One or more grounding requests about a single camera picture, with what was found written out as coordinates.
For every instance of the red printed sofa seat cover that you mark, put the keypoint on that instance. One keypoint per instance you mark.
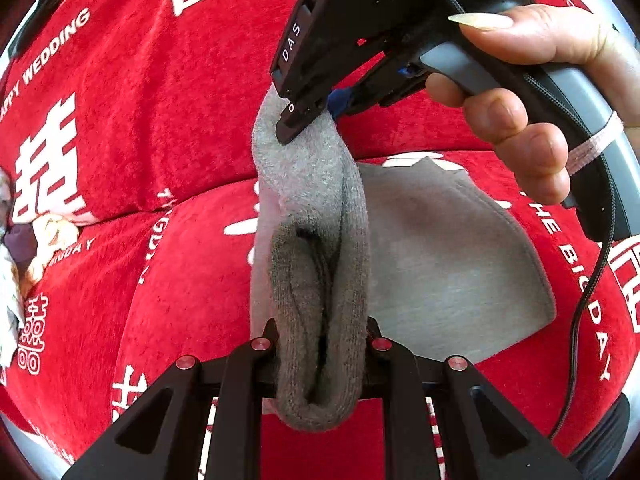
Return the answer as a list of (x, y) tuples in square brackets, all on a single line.
[(190, 285)]

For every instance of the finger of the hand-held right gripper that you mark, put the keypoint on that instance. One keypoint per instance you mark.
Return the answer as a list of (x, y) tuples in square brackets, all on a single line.
[(370, 92), (300, 85)]

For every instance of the light grey sock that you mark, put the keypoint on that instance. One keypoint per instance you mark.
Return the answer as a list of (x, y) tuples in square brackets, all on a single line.
[(450, 260)]

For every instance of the pale yellow garment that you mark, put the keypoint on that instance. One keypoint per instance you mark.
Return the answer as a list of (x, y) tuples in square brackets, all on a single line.
[(55, 240)]

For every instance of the person's right hand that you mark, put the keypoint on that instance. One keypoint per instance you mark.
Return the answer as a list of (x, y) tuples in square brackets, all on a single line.
[(550, 35)]

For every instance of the dark grey sock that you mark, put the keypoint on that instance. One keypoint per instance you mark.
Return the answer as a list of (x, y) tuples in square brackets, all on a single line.
[(310, 200)]

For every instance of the light blue floral quilt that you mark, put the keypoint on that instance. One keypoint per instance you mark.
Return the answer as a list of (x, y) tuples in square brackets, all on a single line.
[(7, 300)]

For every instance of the red printed sofa back cushion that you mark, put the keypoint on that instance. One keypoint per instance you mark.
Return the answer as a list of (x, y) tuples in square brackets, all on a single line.
[(150, 85)]

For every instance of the dark purple cloth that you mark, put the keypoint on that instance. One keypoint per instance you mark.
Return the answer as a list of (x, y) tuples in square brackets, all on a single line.
[(22, 245)]

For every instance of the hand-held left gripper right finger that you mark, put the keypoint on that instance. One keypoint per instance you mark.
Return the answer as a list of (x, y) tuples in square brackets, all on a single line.
[(400, 390)]

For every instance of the pink elastic band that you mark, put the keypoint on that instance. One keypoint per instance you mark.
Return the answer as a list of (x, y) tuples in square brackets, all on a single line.
[(595, 145)]

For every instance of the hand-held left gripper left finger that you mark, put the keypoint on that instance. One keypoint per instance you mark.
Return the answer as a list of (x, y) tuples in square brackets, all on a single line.
[(240, 390)]

